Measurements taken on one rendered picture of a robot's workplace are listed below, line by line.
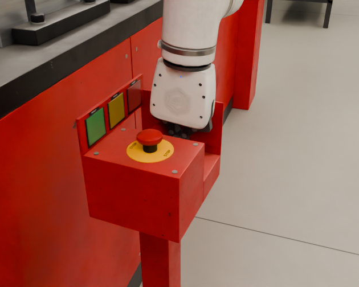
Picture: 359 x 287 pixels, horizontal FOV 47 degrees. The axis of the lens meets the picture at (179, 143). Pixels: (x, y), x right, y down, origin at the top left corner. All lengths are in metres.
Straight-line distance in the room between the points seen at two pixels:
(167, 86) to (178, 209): 0.19
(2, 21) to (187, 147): 0.42
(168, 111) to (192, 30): 0.14
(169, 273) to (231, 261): 0.75
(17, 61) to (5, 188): 0.21
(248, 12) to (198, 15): 1.83
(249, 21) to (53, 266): 1.85
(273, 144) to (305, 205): 0.52
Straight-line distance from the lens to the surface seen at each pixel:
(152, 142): 0.60
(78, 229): 0.94
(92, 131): 0.63
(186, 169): 0.58
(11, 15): 0.86
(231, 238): 1.62
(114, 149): 0.63
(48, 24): 0.86
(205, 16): 0.59
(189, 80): 0.63
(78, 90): 0.83
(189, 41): 0.60
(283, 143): 2.26
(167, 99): 0.66
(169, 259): 0.79
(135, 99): 0.73
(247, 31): 2.43
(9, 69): 0.72
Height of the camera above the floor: 1.10
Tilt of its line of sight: 30 degrees down
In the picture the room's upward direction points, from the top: straight up
